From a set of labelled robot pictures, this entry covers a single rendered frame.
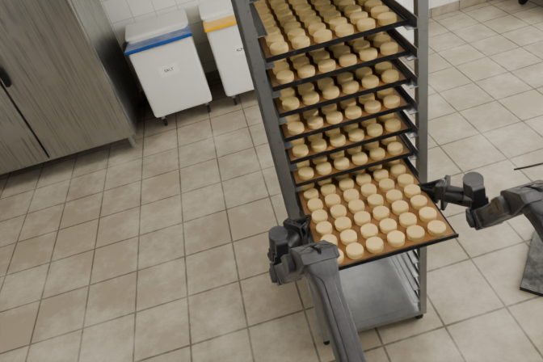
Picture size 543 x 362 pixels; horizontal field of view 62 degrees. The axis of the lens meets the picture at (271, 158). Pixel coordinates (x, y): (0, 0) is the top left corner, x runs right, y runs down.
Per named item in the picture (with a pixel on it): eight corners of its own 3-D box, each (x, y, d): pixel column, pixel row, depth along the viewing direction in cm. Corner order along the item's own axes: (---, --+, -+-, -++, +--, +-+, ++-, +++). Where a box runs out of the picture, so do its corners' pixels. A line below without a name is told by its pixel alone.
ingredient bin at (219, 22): (229, 111, 397) (204, 29, 350) (220, 80, 448) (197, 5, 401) (288, 94, 400) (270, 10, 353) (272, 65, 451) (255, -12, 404)
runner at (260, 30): (267, 35, 114) (265, 23, 112) (257, 38, 114) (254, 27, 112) (239, -30, 165) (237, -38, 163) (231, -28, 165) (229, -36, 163)
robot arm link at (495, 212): (506, 216, 95) (559, 202, 93) (495, 191, 97) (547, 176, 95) (468, 233, 136) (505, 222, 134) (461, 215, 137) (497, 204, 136)
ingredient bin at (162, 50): (159, 132, 394) (124, 52, 348) (156, 99, 445) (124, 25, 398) (218, 114, 398) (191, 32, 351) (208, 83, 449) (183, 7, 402)
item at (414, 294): (420, 300, 196) (420, 297, 195) (414, 303, 196) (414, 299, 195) (369, 204, 247) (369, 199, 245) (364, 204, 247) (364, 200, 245)
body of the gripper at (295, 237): (291, 240, 148) (278, 255, 144) (285, 217, 142) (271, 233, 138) (308, 246, 144) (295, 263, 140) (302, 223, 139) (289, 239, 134)
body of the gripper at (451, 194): (444, 173, 143) (469, 178, 139) (444, 197, 149) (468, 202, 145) (437, 186, 139) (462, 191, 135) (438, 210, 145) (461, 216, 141)
